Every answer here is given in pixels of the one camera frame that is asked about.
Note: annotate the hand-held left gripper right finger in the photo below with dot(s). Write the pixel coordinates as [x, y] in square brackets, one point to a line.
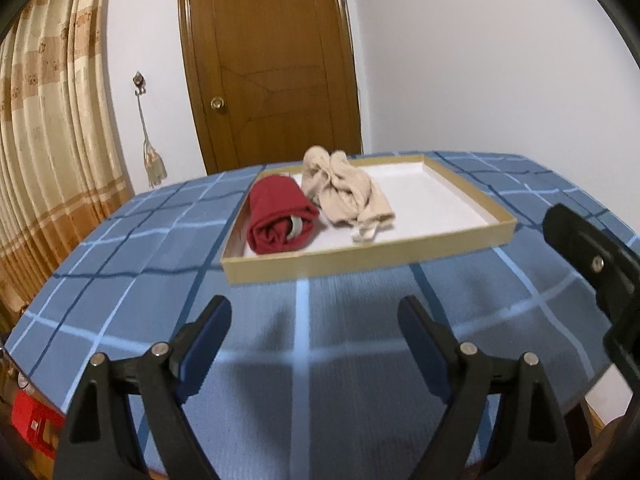
[425, 355]

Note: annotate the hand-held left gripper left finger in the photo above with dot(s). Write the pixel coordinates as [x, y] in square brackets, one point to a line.
[202, 355]

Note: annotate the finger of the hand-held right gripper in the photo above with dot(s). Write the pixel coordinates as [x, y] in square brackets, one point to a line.
[580, 240]

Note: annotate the shallow cardboard tray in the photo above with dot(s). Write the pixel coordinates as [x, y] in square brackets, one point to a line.
[350, 265]

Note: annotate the dark red underwear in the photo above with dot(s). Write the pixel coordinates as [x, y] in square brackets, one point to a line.
[272, 210]

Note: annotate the beige underwear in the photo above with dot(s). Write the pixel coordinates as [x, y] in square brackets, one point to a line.
[345, 190]

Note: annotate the blue checked tablecloth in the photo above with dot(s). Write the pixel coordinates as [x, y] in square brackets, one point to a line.
[350, 340]

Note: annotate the red plastic stool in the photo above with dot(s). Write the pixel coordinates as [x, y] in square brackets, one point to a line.
[30, 415]

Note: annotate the curtain tassel tieback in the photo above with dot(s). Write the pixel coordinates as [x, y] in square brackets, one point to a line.
[155, 170]

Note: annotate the brass door knob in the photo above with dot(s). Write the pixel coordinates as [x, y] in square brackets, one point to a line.
[217, 103]

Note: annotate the beige patterned curtain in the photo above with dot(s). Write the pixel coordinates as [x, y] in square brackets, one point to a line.
[50, 135]

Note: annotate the brown wooden door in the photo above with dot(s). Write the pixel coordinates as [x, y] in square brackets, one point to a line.
[270, 60]

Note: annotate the metal wall hook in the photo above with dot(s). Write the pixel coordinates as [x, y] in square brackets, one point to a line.
[138, 80]

